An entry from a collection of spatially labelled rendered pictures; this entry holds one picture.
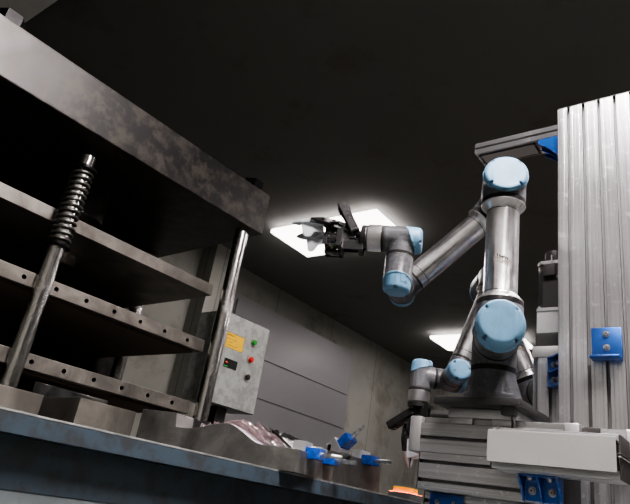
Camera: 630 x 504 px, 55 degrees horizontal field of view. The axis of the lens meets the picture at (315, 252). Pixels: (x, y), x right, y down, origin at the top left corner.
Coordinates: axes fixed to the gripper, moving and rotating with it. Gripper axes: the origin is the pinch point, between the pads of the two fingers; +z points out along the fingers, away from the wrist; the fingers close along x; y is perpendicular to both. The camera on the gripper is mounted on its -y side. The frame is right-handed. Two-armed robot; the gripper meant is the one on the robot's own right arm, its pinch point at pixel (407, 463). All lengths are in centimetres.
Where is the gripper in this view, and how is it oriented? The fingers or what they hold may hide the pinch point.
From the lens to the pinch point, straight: 216.3
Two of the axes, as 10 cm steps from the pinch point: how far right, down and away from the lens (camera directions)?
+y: 7.6, -1.4, -6.3
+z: -1.6, 9.1, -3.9
